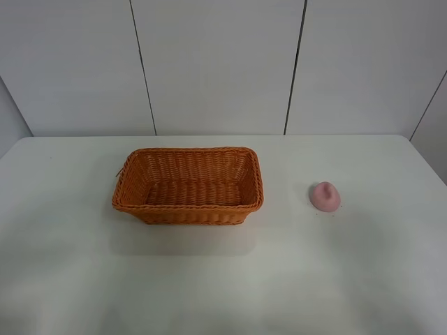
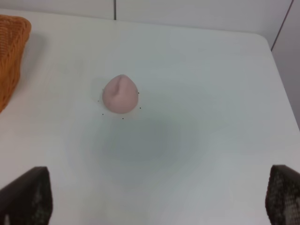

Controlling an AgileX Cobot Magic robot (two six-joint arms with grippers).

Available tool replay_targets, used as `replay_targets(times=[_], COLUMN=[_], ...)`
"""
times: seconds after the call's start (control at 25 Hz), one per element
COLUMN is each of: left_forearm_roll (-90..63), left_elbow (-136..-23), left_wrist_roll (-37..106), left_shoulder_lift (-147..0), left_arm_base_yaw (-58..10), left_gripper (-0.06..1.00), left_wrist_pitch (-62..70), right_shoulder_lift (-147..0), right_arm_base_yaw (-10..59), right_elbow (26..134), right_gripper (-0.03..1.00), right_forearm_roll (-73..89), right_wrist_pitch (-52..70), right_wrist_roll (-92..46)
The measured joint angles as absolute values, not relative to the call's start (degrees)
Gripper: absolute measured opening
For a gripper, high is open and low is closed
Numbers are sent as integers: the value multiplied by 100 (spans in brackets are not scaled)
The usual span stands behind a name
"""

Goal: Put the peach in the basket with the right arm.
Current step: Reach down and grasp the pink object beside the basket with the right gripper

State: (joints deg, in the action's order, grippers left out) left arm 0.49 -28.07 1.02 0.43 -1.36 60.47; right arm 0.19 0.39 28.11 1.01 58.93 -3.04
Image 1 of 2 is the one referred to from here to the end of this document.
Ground pink peach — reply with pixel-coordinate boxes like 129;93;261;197
309;181;341;213

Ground orange wicker basket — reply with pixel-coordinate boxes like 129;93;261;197
112;147;263;225

